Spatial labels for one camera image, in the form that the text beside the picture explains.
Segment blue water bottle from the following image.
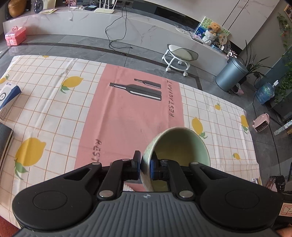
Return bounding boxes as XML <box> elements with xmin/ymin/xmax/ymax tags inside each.
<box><xmin>255</xmin><ymin>82</ymin><xmax>277</xmax><ymax>105</ymax></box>

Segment blue and white box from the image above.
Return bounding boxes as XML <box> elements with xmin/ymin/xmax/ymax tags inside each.
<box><xmin>0</xmin><ymin>83</ymin><xmax>22</xmax><ymax>110</ymax></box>

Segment golden pumpkin ornament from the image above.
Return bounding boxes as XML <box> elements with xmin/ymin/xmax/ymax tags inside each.
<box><xmin>8</xmin><ymin>0</ymin><xmax>27</xmax><ymax>17</ymax></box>

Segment pink printed placemat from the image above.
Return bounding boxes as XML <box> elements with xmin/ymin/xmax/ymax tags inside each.
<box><xmin>75</xmin><ymin>64</ymin><xmax>185</xmax><ymax>168</ymax></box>

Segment long leaf potted plant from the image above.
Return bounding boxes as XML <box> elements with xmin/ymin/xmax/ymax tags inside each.
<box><xmin>239</xmin><ymin>40</ymin><xmax>274</xmax><ymax>78</ymax></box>

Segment brown teddy bear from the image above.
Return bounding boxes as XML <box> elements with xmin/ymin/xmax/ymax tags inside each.
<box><xmin>206</xmin><ymin>22</ymin><xmax>221</xmax><ymax>35</ymax></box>

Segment green picture board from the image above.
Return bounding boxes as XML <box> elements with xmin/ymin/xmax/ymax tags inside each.
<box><xmin>195</xmin><ymin>16</ymin><xmax>230</xmax><ymax>38</ymax></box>

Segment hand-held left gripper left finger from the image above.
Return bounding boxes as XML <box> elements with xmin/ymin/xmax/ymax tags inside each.
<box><xmin>63</xmin><ymin>150</ymin><xmax>142</xmax><ymax>201</ymax></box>

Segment pink storage box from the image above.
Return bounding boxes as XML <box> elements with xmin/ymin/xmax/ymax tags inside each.
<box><xmin>5</xmin><ymin>26</ymin><xmax>26</xmax><ymax>46</ymax></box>

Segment grey metal trash can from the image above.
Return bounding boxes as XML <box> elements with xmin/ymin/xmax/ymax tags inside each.
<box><xmin>215</xmin><ymin>58</ymin><xmax>248</xmax><ymax>92</ymax></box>

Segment white router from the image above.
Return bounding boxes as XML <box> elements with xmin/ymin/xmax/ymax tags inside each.
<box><xmin>94</xmin><ymin>0</ymin><xmax>118</xmax><ymax>13</ymax></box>

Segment green ceramic bowl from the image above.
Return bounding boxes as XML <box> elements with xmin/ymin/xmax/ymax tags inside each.
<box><xmin>140</xmin><ymin>127</ymin><xmax>211</xmax><ymax>192</ymax></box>

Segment pink space heater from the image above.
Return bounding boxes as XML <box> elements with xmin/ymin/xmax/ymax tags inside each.
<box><xmin>253</xmin><ymin>113</ymin><xmax>270</xmax><ymax>133</ymax></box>

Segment leafy green plant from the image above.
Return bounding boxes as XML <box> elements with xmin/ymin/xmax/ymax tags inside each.
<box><xmin>274</xmin><ymin>75</ymin><xmax>292</xmax><ymax>105</ymax></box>

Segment white marble television cabinet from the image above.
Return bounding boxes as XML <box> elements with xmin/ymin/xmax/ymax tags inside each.
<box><xmin>3</xmin><ymin>0</ymin><xmax>231</xmax><ymax>67</ymax></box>

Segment lemon print checked tablecloth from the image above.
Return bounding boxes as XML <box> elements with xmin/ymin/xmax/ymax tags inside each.
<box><xmin>0</xmin><ymin>55</ymin><xmax>262</xmax><ymax>228</ymax></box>

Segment black power cable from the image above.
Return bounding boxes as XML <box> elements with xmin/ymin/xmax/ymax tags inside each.
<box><xmin>251</xmin><ymin>74</ymin><xmax>263</xmax><ymax>119</ymax></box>

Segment yellow paper envelope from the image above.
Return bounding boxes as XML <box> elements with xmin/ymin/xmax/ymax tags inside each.
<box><xmin>38</xmin><ymin>8</ymin><xmax>58</xmax><ymax>15</ymax></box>

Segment white rolling stool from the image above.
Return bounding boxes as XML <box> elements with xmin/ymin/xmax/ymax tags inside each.
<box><xmin>162</xmin><ymin>44</ymin><xmax>199</xmax><ymax>77</ymax></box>

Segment hanging vine plant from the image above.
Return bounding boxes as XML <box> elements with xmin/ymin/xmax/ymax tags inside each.
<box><xmin>277</xmin><ymin>12</ymin><xmax>292</xmax><ymax>53</ymax></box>

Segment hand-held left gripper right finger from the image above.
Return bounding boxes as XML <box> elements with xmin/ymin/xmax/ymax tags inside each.
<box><xmin>149</xmin><ymin>157</ymin><xmax>231</xmax><ymax>201</ymax></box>

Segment black notebook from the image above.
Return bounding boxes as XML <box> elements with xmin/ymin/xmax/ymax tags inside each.
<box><xmin>0</xmin><ymin>124</ymin><xmax>14</xmax><ymax>168</ymax></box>

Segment black bag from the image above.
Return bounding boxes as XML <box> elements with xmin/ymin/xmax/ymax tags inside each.
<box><xmin>262</xmin><ymin>175</ymin><xmax>286</xmax><ymax>195</ymax></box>

